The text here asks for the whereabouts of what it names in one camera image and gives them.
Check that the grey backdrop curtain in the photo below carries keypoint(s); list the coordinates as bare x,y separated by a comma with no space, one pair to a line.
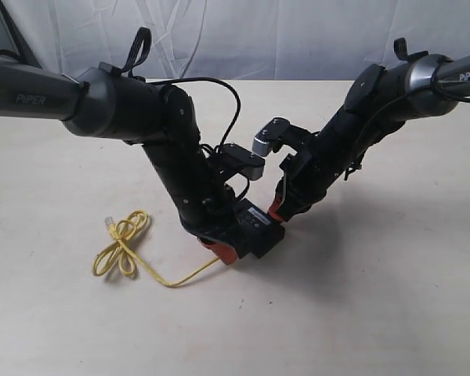
267,40

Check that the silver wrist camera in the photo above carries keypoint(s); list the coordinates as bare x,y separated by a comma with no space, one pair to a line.
277,133
232,159

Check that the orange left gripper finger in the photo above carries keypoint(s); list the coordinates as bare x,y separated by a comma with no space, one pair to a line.
225,253

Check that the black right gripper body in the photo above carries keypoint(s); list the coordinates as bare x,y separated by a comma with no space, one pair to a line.
307,177

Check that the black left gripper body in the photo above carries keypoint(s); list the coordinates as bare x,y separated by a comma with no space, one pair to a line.
209,214

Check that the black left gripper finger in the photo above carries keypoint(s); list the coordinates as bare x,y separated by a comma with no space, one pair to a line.
241,241

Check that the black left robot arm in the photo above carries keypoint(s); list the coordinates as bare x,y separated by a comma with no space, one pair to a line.
109,102

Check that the black network switch box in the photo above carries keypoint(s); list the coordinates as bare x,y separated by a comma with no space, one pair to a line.
266,232

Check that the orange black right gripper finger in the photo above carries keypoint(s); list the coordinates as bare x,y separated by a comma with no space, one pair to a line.
277,210

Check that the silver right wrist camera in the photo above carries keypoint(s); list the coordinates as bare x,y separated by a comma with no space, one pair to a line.
277,133

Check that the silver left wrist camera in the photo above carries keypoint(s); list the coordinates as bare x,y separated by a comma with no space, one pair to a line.
232,159

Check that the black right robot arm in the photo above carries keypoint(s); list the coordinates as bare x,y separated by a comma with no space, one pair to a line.
379,103

